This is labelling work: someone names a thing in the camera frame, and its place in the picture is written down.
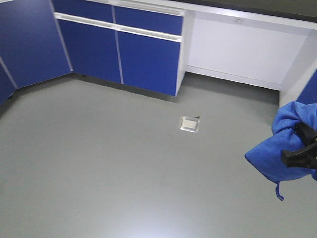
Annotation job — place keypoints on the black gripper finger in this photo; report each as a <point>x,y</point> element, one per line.
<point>307,134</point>
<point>303,158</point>

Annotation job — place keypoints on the blue microfiber cloth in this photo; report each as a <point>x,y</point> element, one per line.
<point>266,157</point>

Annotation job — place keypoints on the metal floor outlet plate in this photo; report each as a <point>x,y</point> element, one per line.
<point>189,124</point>

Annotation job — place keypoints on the blue corner cabinet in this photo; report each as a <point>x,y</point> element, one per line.
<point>31,46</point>

